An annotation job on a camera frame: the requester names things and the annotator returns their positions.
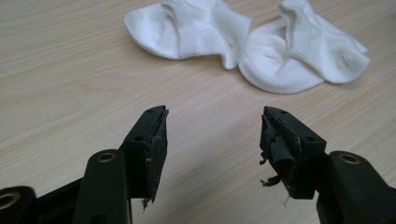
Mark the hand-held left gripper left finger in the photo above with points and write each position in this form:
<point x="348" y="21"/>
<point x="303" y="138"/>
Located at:
<point x="146" y="155"/>

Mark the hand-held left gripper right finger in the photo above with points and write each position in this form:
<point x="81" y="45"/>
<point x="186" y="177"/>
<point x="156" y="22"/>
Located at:
<point x="299" y="155"/>

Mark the white ankle sock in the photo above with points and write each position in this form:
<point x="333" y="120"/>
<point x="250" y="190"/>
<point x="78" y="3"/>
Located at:
<point x="193" y="31"/>
<point x="295" y="59"/>

